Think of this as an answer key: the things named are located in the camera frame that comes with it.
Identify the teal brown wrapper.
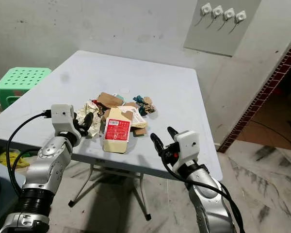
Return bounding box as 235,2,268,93
133,95,157,116

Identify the crumpled white paper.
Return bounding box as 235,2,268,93
75,100,104,138

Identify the brown cardboard piece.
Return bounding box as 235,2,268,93
97,92,124,109

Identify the cream carton with red label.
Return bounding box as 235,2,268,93
104,107,132,154

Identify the flattened printed cardboard box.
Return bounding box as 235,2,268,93
124,103,149,136

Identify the white plastic folding table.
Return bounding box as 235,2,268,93
0,50,225,221

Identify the green plastic stool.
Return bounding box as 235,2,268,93
0,67,52,111

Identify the yellow cloth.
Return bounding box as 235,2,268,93
0,151,31,169

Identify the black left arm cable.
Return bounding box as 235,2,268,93
6,110,53,200

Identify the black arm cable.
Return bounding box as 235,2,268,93
6,110,53,200
162,155,246,233

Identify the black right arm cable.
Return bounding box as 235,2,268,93
162,155,246,233

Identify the thin black floor cable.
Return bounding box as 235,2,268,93
246,118,291,140

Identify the grey wall panel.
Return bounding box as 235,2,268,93
183,0,261,57

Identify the white wall hook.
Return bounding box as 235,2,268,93
217,8,236,32
229,11,247,34
195,3,213,26
206,5,224,29

